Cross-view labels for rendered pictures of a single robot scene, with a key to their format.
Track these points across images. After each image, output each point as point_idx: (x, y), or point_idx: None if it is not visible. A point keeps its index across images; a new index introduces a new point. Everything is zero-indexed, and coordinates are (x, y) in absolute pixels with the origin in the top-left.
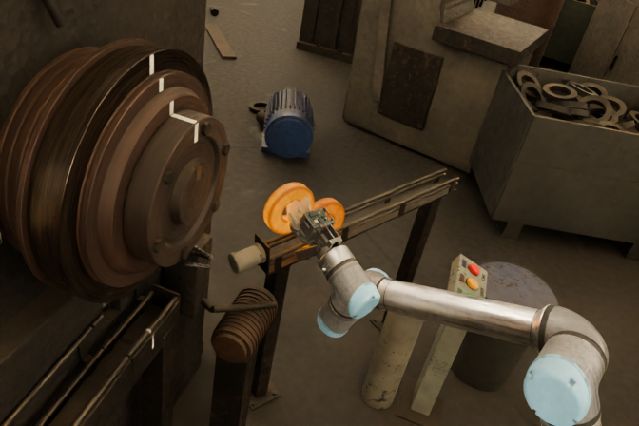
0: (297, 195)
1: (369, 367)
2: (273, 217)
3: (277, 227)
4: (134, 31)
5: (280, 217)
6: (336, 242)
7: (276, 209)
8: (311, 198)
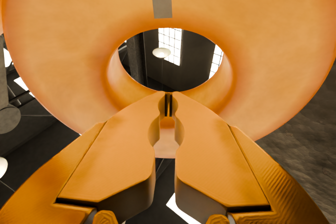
0: (156, 142)
1: None
2: (293, 91)
3: (296, 9)
4: (330, 222)
5: (246, 78)
6: None
7: (265, 119)
8: (69, 119)
